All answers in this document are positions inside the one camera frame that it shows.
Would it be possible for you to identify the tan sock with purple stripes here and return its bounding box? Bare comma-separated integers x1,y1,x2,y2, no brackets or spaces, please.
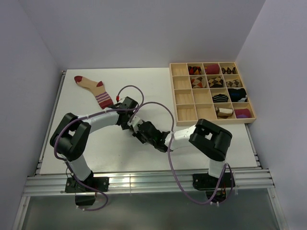
74,76,114,109

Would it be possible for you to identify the tan orange argyle sock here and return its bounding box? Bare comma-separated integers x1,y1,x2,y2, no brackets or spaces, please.
190,76,207,89

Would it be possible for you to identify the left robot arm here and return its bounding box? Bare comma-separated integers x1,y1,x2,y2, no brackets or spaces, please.
50,97,138,191

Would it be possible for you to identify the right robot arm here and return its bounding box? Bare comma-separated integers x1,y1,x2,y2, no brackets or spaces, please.
128,117,232,187

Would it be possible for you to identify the beige rolled sock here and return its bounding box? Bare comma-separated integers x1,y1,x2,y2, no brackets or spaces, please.
215,106,233,117

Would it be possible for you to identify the wooden compartment tray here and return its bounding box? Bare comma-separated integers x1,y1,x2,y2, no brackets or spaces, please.
169,62,256,126

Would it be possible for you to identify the red orange argyle rolled sock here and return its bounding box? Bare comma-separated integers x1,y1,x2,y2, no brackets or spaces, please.
188,66,202,75

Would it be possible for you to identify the black white striped rolled sock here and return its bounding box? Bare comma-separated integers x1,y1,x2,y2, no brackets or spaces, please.
212,93,229,103

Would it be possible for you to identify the brown tan argyle rolled sock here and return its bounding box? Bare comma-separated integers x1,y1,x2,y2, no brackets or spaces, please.
208,77,224,88

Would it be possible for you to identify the crimson rolled sock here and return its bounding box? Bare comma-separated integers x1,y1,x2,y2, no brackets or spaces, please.
204,64,220,75

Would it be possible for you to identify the magenta purple rolled sock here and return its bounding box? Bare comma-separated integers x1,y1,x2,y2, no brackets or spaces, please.
235,108,251,119

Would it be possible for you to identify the black blue rolled sock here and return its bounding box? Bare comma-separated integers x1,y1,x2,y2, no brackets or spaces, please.
228,88,248,103

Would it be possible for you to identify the grey brown argyle rolled sock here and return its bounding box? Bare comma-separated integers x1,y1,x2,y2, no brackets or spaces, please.
225,79,242,88

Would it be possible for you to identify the brown white argyle rolled sock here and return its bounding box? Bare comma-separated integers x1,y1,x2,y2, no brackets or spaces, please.
221,66,237,75

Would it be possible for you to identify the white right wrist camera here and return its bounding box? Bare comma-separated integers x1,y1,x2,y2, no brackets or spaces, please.
127,116,143,133

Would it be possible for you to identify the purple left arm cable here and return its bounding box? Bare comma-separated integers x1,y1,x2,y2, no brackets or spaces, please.
53,85,144,212

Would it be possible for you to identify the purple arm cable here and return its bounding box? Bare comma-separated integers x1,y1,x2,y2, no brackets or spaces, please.
129,102,235,206
53,85,144,212

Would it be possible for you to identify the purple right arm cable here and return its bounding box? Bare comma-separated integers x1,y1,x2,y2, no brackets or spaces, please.
129,102,235,206

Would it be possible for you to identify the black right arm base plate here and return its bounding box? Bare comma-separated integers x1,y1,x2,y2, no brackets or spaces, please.
190,172,236,202

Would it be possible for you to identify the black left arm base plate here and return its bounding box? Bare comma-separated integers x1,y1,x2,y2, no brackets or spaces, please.
64,177,109,207

